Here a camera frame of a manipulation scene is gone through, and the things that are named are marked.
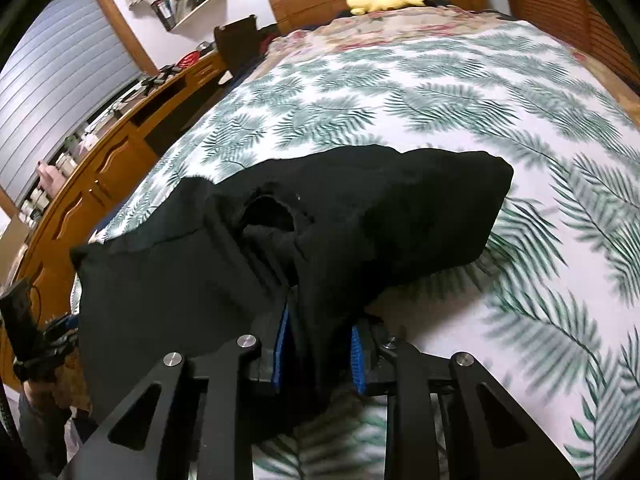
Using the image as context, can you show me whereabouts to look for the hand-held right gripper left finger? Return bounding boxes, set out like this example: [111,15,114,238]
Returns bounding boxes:
[60,305,294,480]

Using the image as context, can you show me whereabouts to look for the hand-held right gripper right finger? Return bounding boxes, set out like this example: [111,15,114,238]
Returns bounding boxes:
[350,322,581,480]

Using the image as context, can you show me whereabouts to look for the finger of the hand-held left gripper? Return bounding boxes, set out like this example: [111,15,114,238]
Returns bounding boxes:
[42,312,82,362]

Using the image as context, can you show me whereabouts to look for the black coat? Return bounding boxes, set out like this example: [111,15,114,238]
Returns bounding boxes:
[70,145,515,442]

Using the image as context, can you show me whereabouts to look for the person's left forearm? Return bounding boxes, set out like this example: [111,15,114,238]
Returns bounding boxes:
[16,389,74,479]

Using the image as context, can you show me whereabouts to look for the wooden desk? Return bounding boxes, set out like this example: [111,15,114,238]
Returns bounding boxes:
[0,50,232,393]

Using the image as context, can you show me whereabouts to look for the row of small bottles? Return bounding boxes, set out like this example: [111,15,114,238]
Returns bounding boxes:
[19,127,102,223]

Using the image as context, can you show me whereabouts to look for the grey window blind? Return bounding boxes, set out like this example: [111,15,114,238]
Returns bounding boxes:
[0,0,147,202]

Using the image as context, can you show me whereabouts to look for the bed with leaf-pattern cover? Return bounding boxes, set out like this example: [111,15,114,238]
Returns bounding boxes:
[70,19,640,480]

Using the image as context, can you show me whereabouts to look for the black items on desk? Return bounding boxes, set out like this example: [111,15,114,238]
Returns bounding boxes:
[137,63,182,95]

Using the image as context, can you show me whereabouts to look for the dark chair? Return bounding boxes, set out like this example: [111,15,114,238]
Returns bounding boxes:
[214,14,262,77]

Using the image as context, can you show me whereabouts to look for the floral quilt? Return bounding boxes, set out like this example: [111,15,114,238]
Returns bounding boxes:
[264,4,527,55]

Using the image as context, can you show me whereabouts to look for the wooden louvred wardrobe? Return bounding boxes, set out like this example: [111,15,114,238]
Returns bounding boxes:
[490,0,640,128]

